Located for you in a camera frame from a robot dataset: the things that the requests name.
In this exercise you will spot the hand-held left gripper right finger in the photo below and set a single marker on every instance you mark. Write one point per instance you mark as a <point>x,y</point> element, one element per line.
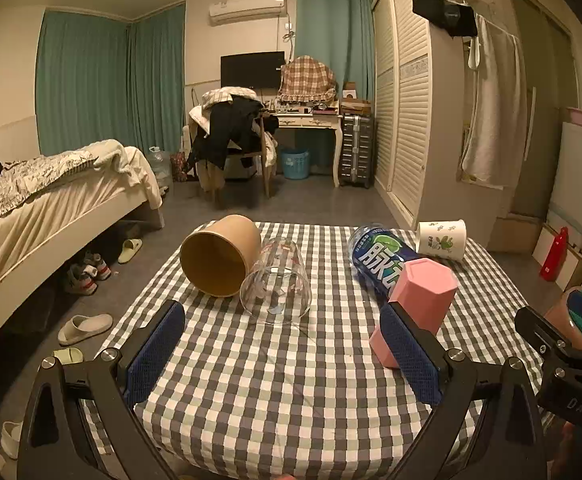
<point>411,360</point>

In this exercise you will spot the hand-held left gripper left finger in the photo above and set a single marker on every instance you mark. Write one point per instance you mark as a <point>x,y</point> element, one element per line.
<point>153,357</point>

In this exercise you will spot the brown cup with teal band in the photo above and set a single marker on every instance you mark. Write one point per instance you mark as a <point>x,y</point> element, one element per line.
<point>561,320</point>

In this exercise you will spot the pink hexagonal cup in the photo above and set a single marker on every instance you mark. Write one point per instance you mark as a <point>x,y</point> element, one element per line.
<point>426,290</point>

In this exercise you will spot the white cup with leaf print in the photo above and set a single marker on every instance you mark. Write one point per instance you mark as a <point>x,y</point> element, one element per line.
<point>441,240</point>

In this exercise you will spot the clear plastic cup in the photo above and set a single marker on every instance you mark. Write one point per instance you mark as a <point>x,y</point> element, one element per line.
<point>278,285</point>

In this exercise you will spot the red bottle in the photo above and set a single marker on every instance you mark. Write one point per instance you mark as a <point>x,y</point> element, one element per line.
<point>555,257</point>

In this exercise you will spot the white slipper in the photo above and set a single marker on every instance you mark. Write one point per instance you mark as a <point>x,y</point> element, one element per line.
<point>85,329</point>
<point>12,440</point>

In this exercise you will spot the pale green slipper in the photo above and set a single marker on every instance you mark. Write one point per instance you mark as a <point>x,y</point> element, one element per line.
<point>68,356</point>

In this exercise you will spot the white and red sneaker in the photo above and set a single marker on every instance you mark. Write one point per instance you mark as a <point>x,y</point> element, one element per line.
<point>82,282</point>
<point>98,266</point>

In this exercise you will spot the yellow slipper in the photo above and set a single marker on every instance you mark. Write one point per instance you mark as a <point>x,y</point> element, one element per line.
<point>130,251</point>

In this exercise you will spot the blue labelled drink bottle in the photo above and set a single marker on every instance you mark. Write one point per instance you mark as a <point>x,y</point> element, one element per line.
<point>376,255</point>

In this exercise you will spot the brown paper bowl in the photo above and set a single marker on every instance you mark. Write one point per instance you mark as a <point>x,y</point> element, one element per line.
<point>221,255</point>

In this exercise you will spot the small white fridge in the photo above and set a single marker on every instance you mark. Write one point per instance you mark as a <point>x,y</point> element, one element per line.
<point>578,185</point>

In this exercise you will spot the checkered tablecloth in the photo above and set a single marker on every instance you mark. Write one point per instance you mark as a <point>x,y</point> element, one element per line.
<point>281,390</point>

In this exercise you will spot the bed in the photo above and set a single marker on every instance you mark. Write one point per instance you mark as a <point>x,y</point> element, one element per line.
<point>46,230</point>

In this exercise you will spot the clear water jug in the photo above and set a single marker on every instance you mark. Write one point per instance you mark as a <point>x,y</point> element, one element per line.
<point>160,170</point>

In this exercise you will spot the pink basin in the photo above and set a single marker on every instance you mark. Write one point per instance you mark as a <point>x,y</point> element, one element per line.
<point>581,116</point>

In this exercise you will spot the dark red bag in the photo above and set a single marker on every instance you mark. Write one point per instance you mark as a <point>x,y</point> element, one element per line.
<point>178,167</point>

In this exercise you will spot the cream blanket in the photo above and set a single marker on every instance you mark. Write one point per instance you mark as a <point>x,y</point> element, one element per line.
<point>126,165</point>

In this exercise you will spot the patterned quilt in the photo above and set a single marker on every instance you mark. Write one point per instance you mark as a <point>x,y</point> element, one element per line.
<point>26,185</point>

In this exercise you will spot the grey suitcase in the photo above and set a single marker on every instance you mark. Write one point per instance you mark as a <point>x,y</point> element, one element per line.
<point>357,150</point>

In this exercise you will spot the wooden chair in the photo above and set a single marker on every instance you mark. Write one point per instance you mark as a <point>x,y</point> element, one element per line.
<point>236,155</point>

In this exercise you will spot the white towel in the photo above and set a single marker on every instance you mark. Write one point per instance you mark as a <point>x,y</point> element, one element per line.
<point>493,110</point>

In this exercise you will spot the blue waste bin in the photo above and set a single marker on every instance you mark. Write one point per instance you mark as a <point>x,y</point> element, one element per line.
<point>294,164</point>

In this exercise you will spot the pile of clothes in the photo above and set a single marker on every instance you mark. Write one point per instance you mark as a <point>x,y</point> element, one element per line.
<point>226,125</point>

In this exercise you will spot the white louvred wardrobe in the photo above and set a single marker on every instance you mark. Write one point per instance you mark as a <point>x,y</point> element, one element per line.
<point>411,110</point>

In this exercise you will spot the white desk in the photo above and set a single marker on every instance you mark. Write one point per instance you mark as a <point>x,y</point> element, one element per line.
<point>311,122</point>

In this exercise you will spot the flat cardboard box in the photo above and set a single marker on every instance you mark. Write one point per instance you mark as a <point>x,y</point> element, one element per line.
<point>355,107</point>

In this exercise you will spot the small cardboard box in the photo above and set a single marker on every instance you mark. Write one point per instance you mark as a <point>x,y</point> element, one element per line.
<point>350,91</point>

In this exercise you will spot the narrow teal curtain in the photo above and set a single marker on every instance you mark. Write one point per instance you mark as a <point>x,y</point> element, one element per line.
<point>157,75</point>

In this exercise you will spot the wide teal curtain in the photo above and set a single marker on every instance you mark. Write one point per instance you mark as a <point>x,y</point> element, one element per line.
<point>83,80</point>

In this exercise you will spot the plaid cloth cover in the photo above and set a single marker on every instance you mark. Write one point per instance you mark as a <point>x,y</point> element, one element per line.
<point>307,80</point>

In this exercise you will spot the black television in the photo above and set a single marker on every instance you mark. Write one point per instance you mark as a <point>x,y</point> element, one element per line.
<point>251,70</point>

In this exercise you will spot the tall teal curtain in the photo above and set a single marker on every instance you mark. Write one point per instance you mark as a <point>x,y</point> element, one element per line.
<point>336,30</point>

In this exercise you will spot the white air conditioner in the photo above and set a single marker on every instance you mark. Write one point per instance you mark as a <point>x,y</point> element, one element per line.
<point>247,8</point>

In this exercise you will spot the black device on bracket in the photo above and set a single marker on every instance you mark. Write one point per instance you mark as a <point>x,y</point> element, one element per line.
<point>443,10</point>

